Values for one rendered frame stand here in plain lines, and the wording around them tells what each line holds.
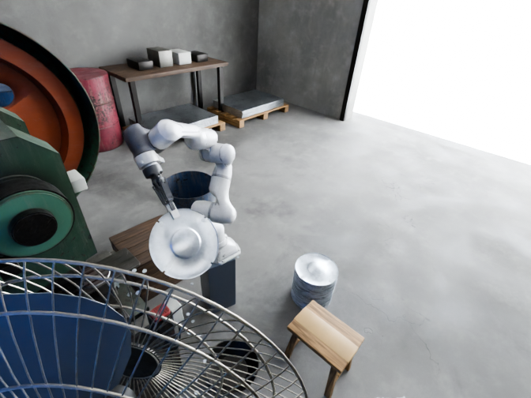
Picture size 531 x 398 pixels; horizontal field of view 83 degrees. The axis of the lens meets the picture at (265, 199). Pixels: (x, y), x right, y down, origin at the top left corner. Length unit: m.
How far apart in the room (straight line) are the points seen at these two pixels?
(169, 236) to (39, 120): 0.70
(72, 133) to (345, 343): 1.64
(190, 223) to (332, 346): 0.97
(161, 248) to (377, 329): 1.56
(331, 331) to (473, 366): 0.99
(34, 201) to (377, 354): 1.94
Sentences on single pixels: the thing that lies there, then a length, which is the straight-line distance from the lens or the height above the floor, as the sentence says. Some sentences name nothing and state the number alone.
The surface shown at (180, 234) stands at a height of 0.98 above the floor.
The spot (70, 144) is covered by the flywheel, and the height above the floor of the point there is 1.22.
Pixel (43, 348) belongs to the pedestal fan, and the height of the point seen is 1.43.
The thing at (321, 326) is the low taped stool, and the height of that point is 0.33.
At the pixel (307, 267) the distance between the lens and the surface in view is 2.10.
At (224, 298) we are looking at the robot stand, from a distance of 2.12.
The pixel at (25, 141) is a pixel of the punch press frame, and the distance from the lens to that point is 0.95.
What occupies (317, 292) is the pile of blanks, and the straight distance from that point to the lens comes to 2.07.
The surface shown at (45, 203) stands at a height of 1.37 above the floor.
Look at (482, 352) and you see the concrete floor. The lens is 2.54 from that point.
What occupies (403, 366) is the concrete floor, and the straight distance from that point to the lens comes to 2.23.
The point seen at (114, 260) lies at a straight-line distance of 1.54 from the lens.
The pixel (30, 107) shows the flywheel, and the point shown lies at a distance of 1.52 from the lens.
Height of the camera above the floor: 1.82
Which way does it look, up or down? 35 degrees down
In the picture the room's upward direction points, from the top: 4 degrees clockwise
